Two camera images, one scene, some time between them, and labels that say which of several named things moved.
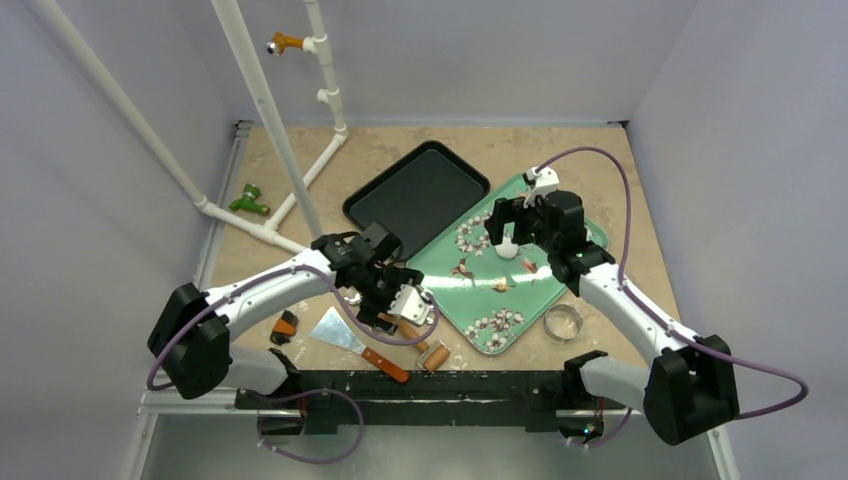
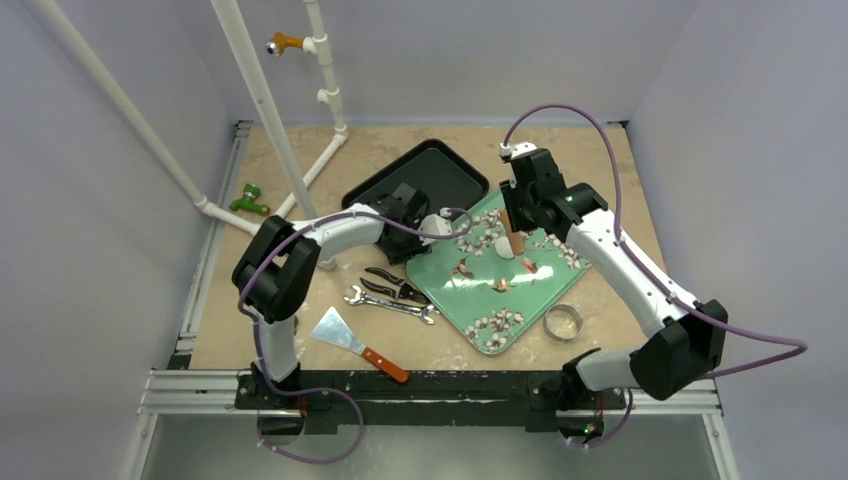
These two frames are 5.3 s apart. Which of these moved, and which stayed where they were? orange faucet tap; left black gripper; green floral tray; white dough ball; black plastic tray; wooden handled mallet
Moved: wooden handled mallet; left black gripper
Stayed: green floral tray; white dough ball; orange faucet tap; black plastic tray
